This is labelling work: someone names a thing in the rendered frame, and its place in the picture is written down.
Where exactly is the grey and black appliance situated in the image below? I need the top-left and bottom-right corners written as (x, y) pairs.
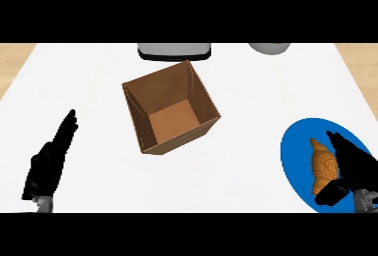
top-left (136, 43), bottom-right (214, 62)

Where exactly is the blue plate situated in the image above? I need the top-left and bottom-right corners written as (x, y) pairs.
top-left (279, 117), bottom-right (378, 214)

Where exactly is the golden brown croissant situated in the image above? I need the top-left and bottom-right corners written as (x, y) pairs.
top-left (308, 137), bottom-right (339, 196)

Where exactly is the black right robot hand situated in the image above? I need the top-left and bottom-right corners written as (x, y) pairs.
top-left (313, 130), bottom-right (378, 206)

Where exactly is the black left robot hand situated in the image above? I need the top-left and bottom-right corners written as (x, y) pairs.
top-left (20, 108), bottom-right (79, 201)

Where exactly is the brown cardboard box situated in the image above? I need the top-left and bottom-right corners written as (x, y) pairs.
top-left (121, 59), bottom-right (221, 156)

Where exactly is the grey round container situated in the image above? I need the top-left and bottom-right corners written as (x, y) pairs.
top-left (246, 43), bottom-right (292, 56)

